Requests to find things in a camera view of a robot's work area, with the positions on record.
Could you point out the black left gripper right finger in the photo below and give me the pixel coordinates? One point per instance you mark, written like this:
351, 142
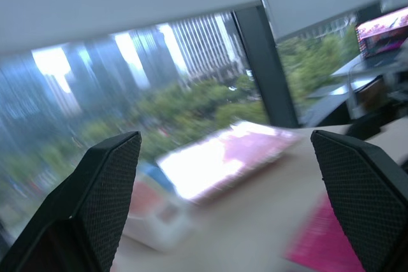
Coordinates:
360, 202

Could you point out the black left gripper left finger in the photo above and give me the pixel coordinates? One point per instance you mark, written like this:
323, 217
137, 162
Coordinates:
95, 202

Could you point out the pink and white book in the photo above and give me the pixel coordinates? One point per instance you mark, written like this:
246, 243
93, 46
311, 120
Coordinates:
220, 160

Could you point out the dark desk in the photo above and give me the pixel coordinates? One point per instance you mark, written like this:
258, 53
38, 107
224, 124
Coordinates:
357, 93

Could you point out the white box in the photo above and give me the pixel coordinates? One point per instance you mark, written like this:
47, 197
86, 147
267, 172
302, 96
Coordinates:
159, 227

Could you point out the dark window frame post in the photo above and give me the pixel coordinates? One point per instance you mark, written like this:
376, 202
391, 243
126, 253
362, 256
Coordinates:
267, 68

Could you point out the magenta sheet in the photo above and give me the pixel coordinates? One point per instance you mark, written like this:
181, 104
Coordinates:
322, 237

